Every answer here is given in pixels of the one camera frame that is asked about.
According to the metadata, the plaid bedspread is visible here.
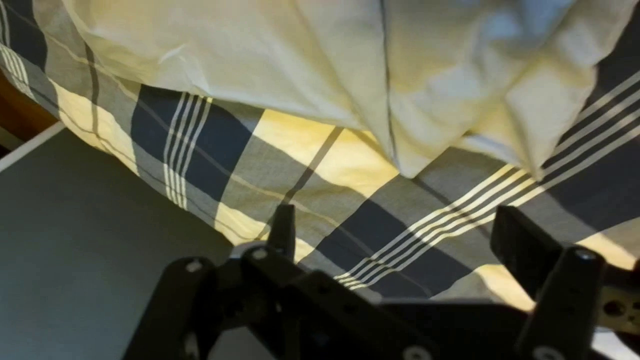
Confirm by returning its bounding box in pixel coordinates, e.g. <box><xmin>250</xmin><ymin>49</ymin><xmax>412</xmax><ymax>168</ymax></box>
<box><xmin>0</xmin><ymin>0</ymin><xmax>640</xmax><ymax>316</ymax></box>

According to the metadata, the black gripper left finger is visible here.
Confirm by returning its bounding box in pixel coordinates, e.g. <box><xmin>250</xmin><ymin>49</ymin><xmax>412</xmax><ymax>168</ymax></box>
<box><xmin>265</xmin><ymin>202</ymin><xmax>298</xmax><ymax>263</ymax></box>

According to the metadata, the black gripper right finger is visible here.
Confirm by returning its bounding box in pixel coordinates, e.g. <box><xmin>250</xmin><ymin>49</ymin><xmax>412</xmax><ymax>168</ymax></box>
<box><xmin>489</xmin><ymin>204</ymin><xmax>570</xmax><ymax>301</ymax></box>

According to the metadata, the large grey cloth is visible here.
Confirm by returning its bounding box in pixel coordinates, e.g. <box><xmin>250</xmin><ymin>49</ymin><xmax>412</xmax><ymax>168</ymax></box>
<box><xmin>30</xmin><ymin>0</ymin><xmax>640</xmax><ymax>180</ymax></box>

